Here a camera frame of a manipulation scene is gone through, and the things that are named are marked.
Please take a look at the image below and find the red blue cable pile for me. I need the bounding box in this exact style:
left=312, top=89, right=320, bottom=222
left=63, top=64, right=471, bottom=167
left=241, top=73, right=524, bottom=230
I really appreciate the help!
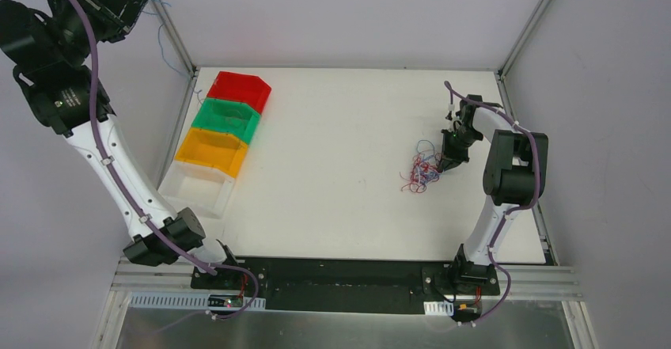
left=398, top=139, right=445, bottom=195

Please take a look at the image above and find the thin blue cable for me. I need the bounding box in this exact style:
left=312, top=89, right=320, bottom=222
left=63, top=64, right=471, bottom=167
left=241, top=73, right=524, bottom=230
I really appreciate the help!
left=138, top=0, right=206, bottom=109

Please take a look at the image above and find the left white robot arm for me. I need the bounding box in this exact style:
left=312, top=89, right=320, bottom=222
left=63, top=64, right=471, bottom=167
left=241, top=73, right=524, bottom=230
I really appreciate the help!
left=1, top=0, right=241, bottom=290

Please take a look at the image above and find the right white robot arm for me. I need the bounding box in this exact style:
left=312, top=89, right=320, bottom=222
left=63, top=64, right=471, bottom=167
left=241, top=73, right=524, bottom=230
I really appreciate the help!
left=434, top=95, right=549, bottom=294

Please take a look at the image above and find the right controller board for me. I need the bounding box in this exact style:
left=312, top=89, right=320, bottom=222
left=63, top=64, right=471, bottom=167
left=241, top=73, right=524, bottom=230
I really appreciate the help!
left=452, top=304, right=481, bottom=323

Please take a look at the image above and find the controller board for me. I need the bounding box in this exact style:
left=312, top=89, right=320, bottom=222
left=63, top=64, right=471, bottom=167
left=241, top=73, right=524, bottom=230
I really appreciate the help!
left=207, top=294, right=245, bottom=310
left=452, top=304, right=481, bottom=323

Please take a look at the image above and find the red plastic bin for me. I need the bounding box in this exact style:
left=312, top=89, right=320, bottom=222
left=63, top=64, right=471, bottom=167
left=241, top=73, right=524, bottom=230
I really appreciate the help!
left=207, top=71, right=271, bottom=114

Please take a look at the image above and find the green plastic bin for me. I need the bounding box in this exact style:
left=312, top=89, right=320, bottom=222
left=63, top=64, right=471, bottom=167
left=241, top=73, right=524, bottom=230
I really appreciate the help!
left=191, top=97, right=261, bottom=144

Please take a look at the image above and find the yellow plastic bin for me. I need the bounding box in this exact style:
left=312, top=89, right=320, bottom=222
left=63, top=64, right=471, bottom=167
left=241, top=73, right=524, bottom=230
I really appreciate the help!
left=175, top=127, right=248, bottom=178

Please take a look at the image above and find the clear plastic bin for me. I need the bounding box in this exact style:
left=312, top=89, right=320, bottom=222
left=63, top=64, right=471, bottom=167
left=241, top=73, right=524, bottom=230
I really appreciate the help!
left=158, top=160, right=236, bottom=218

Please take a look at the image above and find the left controller board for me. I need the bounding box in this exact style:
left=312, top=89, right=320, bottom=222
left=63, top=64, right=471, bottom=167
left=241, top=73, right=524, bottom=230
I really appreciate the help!
left=207, top=294, right=245, bottom=310

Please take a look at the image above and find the aluminium front rail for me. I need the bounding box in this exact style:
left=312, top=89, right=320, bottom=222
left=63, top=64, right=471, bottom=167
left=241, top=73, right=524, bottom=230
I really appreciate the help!
left=112, top=256, right=583, bottom=301

